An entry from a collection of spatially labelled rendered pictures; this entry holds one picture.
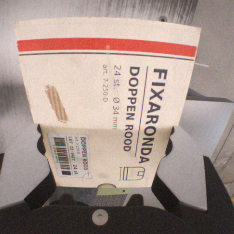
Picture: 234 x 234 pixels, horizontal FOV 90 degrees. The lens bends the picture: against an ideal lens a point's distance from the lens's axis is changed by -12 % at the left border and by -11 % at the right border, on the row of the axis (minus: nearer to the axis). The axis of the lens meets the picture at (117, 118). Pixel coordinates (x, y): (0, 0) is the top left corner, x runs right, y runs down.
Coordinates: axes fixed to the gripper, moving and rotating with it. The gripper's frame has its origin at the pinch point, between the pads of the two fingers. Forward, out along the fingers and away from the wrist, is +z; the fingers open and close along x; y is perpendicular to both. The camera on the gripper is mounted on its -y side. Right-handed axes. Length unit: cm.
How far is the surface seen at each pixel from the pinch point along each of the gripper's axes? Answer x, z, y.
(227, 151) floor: 155, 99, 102
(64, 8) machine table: -8.8, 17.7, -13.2
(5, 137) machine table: -30.4, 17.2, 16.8
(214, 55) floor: 88, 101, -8
